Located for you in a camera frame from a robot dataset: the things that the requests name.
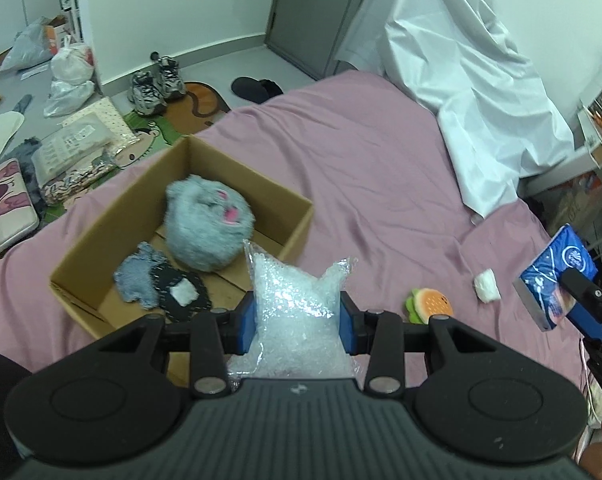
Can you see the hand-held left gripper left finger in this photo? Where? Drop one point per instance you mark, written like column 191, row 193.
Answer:
column 245, row 325

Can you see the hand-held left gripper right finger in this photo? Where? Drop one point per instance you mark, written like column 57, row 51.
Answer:
column 350, row 327

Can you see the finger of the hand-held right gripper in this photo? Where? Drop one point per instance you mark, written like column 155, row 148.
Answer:
column 588, row 325
column 588, row 292

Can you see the blue tissue pack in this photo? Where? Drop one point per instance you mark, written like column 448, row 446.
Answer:
column 546, row 270

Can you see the clear bubble wrap bag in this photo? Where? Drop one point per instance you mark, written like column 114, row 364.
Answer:
column 296, row 320

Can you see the black fabric patch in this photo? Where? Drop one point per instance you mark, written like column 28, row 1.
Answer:
column 173, row 280

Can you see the grey plush toy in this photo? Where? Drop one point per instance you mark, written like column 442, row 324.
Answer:
column 201, row 225

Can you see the brown cardboard box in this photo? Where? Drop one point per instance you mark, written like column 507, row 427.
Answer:
column 261, row 195

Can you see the small white soft wad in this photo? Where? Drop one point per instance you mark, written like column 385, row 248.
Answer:
column 487, row 286

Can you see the burger plush toy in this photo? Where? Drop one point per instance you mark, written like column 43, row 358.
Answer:
column 431, row 305

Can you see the printed bag under desk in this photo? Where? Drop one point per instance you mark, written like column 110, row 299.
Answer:
column 576, row 200

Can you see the pink bed sheet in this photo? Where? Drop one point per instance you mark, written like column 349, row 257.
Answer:
column 371, row 170

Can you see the patterned plastic bag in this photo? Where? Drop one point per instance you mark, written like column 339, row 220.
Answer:
column 73, row 182

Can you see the cartoon floor mat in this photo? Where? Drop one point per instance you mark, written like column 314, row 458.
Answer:
column 201, row 105

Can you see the black slippers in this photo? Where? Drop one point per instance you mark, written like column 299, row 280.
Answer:
column 256, row 90

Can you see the polka dot package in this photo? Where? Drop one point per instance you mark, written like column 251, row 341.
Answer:
column 111, row 120

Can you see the white draped cloth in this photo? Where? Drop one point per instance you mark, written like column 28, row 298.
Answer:
column 471, row 75

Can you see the grey wrapped package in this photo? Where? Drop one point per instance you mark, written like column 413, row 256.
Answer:
column 68, row 147

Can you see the grey sneaker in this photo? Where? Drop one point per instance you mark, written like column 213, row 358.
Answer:
column 148, row 94
column 172, row 77

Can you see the pink cartoon pillow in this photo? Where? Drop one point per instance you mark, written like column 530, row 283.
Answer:
column 3, row 205

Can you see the white plastic bag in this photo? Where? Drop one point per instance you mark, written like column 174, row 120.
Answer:
column 71, row 72

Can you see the grey plastic bag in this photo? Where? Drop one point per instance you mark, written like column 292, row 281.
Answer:
column 26, row 45

